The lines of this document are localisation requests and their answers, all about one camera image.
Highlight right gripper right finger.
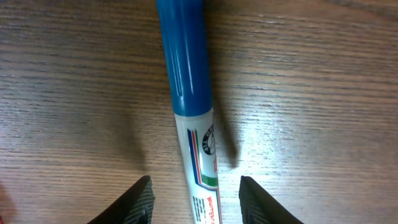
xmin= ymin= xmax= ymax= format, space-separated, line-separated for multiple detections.
xmin=239 ymin=175 xmax=303 ymax=224

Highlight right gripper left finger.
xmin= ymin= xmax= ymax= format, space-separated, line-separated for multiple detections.
xmin=88 ymin=175 xmax=155 ymax=224

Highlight blue white marker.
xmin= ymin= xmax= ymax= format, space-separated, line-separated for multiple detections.
xmin=156 ymin=0 xmax=222 ymax=224

